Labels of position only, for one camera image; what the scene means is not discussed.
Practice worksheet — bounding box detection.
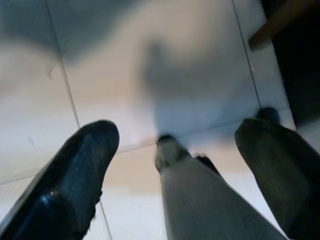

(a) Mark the brown wooden table leg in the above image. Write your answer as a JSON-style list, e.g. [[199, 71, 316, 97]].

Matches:
[[248, 0, 305, 52]]

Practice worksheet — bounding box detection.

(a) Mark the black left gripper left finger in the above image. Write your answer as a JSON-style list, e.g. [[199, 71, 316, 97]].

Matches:
[[0, 119, 120, 240]]

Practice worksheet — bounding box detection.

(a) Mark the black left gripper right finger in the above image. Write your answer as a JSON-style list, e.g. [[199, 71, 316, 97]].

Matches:
[[234, 116, 320, 240]]

